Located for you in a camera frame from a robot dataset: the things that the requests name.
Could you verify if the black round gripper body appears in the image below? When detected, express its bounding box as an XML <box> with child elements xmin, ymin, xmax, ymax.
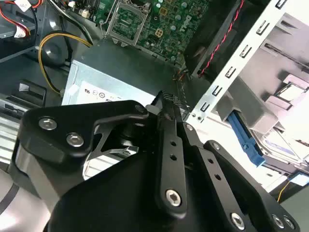
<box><xmin>47</xmin><ymin>120</ymin><xmax>256</xmax><ymax>232</ymax></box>

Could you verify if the hard disk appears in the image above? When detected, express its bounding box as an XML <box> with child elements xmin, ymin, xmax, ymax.
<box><xmin>226</xmin><ymin>111</ymin><xmax>306</xmax><ymax>170</ymax></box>

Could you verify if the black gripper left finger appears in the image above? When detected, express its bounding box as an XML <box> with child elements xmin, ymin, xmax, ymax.
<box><xmin>15</xmin><ymin>90</ymin><xmax>189</xmax><ymax>215</ymax></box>

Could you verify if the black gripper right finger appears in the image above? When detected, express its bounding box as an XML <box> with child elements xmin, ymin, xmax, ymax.
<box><xmin>162</xmin><ymin>90</ymin><xmax>301</xmax><ymax>232</ymax></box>

